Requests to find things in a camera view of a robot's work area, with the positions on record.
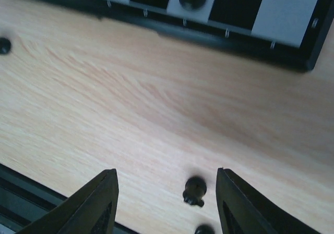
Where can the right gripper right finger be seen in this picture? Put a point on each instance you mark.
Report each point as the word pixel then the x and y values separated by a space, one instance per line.
pixel 243 209

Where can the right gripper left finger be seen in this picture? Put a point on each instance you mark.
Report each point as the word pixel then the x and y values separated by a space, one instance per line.
pixel 91 209

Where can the black and silver chessboard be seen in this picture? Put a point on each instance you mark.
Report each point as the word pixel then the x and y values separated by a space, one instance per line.
pixel 286 31

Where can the black aluminium frame rail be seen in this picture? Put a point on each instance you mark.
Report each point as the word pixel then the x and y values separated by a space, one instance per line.
pixel 24 201

